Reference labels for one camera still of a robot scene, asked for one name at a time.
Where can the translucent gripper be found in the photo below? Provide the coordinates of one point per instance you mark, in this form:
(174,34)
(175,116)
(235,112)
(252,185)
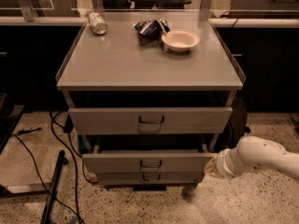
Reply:
(220,165)

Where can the grey drawer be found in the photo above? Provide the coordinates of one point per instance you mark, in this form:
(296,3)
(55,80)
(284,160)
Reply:
(155,178)
(139,161)
(151,120)

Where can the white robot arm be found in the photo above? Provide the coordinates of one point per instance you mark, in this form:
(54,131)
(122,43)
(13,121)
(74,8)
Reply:
(253,154)

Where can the grey drawer cabinet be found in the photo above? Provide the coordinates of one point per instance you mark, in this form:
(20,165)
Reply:
(115,71)

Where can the grey bottom drawer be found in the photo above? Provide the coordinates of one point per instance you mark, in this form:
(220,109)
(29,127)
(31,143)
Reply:
(155,178)

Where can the grey top drawer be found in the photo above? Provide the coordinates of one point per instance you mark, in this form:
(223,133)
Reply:
(151,120)

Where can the white bowl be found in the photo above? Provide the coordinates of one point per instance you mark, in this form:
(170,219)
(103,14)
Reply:
(180,41)

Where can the blue white chip bag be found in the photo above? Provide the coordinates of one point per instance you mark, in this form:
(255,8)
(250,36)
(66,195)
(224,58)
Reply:
(149,28)

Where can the black stand leg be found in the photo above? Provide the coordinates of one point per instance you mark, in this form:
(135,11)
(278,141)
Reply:
(46,217)

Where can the silver soda can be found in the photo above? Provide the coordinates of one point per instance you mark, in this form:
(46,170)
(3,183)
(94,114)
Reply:
(97,23)

